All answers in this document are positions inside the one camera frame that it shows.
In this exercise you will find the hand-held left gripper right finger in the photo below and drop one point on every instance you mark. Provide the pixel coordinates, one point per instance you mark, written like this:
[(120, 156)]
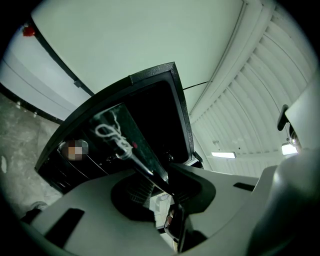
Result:
[(225, 207)]

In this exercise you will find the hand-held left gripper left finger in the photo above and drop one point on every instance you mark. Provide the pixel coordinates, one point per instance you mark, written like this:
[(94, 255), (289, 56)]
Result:
[(100, 225)]

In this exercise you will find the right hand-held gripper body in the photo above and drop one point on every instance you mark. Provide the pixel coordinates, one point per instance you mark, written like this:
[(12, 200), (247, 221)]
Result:
[(305, 120)]

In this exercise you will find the black shelf cabinet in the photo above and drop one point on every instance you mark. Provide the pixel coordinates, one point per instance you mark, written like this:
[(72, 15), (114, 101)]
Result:
[(165, 112)]

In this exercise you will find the ceiling light panel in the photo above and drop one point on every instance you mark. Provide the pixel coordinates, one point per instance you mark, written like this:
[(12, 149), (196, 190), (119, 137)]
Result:
[(223, 154), (288, 149)]

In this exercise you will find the red plastic object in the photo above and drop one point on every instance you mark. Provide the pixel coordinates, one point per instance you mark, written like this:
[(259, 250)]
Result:
[(28, 30)]

